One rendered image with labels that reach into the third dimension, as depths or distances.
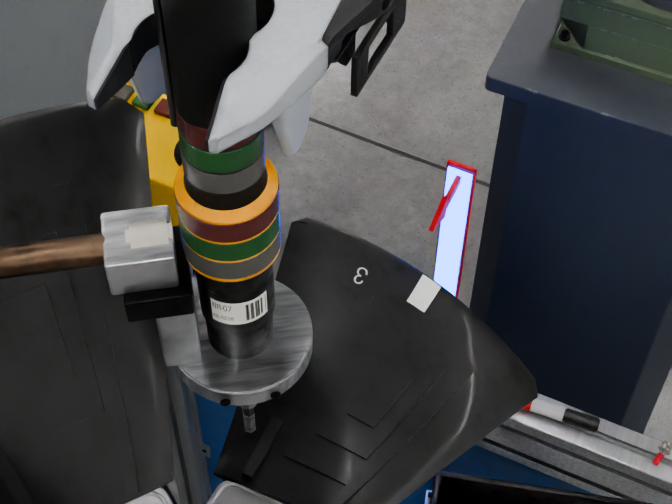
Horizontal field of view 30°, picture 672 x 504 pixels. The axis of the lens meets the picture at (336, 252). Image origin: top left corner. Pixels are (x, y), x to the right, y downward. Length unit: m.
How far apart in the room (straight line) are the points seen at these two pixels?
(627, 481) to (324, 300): 0.46
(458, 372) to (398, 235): 1.53
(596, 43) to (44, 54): 0.79
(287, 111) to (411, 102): 2.23
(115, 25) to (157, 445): 0.33
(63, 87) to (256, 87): 1.43
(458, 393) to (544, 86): 0.50
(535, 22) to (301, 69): 0.98
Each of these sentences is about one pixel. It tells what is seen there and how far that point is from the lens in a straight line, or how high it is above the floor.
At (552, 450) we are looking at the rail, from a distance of 1.28.
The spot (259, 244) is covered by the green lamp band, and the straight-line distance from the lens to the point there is 0.53.
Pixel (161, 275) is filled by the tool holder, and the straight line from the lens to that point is 0.54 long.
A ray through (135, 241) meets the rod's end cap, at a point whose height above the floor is 1.52.
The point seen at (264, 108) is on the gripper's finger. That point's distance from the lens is 0.44.
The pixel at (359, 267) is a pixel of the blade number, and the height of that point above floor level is 1.18.
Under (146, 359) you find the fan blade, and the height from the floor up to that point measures 1.34.
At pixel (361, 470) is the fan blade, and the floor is 1.18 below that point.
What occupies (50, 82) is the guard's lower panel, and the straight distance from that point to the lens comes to 1.83.
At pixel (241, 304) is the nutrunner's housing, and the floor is 1.49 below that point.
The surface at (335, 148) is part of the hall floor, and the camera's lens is 2.59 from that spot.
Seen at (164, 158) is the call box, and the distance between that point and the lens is 1.17.
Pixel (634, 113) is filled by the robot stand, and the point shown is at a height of 1.00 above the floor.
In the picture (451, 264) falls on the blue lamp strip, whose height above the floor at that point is 1.07.
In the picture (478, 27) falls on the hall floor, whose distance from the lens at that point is 2.86.
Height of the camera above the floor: 1.95
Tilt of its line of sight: 53 degrees down
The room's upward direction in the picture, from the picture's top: 1 degrees clockwise
